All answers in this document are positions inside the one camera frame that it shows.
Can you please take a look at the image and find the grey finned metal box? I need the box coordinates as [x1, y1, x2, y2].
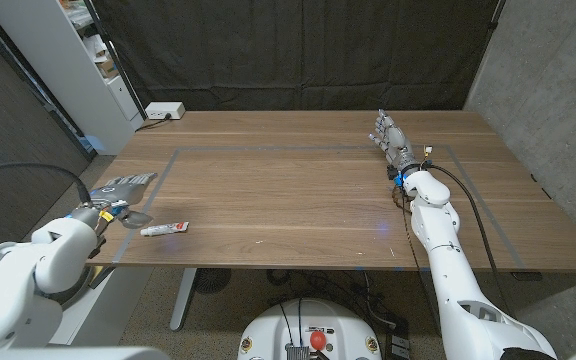
[286, 344, 312, 360]

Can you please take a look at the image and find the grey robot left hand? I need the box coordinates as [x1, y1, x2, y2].
[87, 172, 159, 231]

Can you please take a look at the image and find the black fabric curtain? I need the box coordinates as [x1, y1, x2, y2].
[90, 0, 507, 112]

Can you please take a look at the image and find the round black floor fan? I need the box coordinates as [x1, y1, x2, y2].
[193, 268, 233, 295]

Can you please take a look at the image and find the white shelf cabinet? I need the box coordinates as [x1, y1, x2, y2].
[0, 0, 145, 156]

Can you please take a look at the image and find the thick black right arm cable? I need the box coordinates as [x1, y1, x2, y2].
[425, 162, 514, 316]

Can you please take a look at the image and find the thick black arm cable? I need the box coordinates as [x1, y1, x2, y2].
[425, 162, 514, 316]
[0, 161, 93, 205]

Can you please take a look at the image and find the small cardboard box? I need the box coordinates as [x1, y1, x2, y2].
[95, 57, 119, 79]

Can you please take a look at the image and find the white toothpaste tube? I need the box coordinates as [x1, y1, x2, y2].
[139, 221, 190, 238]

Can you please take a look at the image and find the black floor power box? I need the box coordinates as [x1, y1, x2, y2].
[385, 319, 412, 360]

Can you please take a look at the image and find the grey tape rectangle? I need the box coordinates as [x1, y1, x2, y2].
[112, 144, 527, 269]

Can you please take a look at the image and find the black power strip cord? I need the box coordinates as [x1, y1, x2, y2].
[135, 113, 172, 132]

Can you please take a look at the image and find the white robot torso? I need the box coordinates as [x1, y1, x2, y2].
[237, 298, 383, 360]

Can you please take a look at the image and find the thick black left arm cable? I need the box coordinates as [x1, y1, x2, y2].
[0, 161, 93, 205]

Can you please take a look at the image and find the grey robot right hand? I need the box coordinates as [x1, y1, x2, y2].
[367, 108, 419, 176]

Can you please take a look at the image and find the black stand pole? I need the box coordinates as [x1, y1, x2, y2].
[82, 0, 148, 121]
[487, 0, 507, 31]

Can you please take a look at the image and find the white power strip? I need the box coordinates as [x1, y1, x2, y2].
[145, 101, 187, 121]

